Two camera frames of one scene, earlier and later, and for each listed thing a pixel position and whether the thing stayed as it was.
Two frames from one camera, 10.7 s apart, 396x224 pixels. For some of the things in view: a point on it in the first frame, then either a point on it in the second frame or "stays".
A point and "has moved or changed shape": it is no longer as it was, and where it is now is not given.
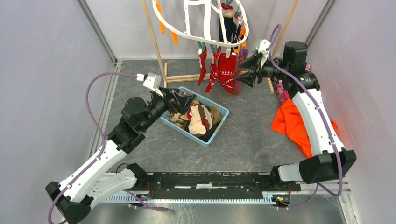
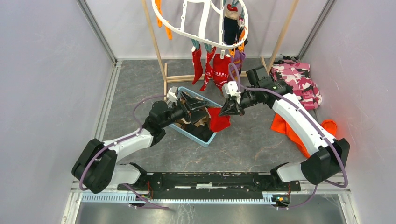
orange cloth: [288, 121] stays
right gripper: [254, 61] to [231, 107]
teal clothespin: [202, 45] to [196, 44]
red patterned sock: [214, 69] has moved or changed shape
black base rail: [216, 182] stays
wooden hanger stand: [193, 77] stays
